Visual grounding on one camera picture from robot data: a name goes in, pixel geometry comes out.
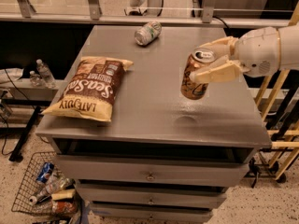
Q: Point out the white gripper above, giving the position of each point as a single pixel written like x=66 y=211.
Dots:
x=257 y=52

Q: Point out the wire basket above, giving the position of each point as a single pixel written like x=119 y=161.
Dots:
x=29 y=186

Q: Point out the metal railing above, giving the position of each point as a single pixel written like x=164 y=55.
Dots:
x=119 y=12

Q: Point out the middle drawer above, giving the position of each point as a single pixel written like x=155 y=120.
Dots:
x=150 y=196

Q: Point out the grey drawer cabinet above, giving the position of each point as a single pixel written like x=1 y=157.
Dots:
x=152 y=119

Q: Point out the silver green can lying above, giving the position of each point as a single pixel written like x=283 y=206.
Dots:
x=147 y=33

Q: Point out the tall water bottle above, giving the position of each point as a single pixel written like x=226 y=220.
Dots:
x=45 y=73

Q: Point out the small water bottle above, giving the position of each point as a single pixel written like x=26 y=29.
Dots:
x=35 y=79

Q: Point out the red brown bottle in basket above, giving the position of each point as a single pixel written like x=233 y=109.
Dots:
x=55 y=208

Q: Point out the brown chip bag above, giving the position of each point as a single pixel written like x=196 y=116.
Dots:
x=92 y=91

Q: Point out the top drawer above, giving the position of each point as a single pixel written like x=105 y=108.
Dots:
x=215 y=174

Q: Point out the grey side shelf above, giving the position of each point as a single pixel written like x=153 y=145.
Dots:
x=23 y=89

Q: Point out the bottom drawer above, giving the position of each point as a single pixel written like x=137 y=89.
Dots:
x=150 y=212

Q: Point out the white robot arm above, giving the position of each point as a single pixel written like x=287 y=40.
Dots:
x=288 y=38

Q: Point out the yellow sponge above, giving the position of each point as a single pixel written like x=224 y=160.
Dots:
x=63 y=194

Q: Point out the blue pepsi can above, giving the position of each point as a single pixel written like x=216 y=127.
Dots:
x=45 y=172

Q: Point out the drawer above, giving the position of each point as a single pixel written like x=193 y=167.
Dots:
x=215 y=174
x=150 y=196
x=150 y=212

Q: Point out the orange soda can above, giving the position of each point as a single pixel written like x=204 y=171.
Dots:
x=199 y=58

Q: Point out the clear plastic bottle in basket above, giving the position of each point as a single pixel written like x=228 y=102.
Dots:
x=53 y=187

